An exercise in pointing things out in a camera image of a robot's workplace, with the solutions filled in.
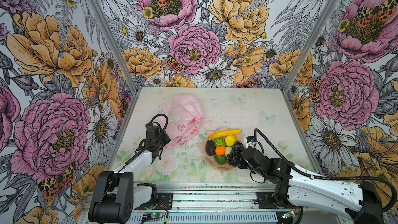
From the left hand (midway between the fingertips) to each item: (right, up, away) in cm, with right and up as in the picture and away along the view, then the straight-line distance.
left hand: (167, 139), depth 91 cm
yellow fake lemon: (+36, +1, -4) cm, 36 cm away
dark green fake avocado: (+30, -8, -10) cm, 33 cm away
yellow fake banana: (+33, +4, 0) cm, 33 cm away
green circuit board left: (-3, -30, -20) cm, 36 cm away
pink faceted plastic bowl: (+25, -9, -6) cm, 27 cm away
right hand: (+38, -8, -13) cm, 41 cm away
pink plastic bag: (+9, +11, +14) cm, 20 cm away
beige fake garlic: (+34, -4, -8) cm, 35 cm away
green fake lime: (+30, 0, -5) cm, 30 cm away
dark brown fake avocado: (+25, -3, -7) cm, 26 cm away
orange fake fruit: (+30, -3, -10) cm, 31 cm away
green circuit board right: (+59, -29, -20) cm, 69 cm away
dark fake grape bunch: (+39, -2, -10) cm, 40 cm away
